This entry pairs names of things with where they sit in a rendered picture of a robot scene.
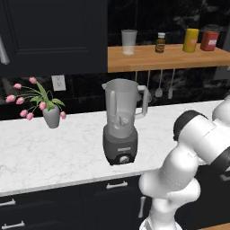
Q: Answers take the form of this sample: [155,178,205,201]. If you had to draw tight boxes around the silver cupboard door handle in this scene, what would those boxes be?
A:
[0,34,11,66]

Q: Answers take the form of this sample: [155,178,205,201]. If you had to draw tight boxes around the silver vertical cupboard handle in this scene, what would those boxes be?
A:
[137,196,146,219]

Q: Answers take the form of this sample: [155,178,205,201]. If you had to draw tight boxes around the wooden wall shelf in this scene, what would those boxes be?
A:
[107,43,230,74]

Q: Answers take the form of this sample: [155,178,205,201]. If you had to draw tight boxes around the pink tulips in grey vase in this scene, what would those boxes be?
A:
[4,76,67,129]

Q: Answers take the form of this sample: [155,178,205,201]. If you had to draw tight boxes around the hanging silver spatula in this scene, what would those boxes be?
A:
[155,69,164,99]

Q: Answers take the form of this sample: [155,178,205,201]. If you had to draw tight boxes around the red box canister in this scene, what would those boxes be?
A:
[199,30,220,52]

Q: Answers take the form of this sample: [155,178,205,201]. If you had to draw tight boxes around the white wall socket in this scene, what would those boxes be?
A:
[50,74,67,93]

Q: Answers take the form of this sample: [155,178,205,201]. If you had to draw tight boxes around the brown bottle with white cap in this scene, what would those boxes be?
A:
[155,31,166,54]

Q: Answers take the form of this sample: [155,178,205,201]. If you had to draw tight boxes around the hanging silver spoon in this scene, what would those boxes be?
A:
[167,68,175,101]

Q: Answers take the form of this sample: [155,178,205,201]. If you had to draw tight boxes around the dark wall cupboard door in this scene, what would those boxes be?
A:
[0,0,109,78]

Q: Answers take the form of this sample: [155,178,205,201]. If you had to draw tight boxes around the dark drawer front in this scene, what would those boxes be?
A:
[0,184,85,230]
[79,175,145,230]

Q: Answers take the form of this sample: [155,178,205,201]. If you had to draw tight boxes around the silver drawer handle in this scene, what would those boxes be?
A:
[105,181,129,190]
[0,198,17,208]
[0,220,26,230]

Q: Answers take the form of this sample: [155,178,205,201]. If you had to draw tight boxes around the clear glass jar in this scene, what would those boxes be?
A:
[120,29,138,57]

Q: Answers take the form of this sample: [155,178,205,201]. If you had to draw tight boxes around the yellow cylinder canister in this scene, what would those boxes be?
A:
[182,28,200,54]

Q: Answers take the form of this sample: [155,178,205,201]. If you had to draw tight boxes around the grey blender with clear jug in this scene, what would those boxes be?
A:
[101,78,153,166]

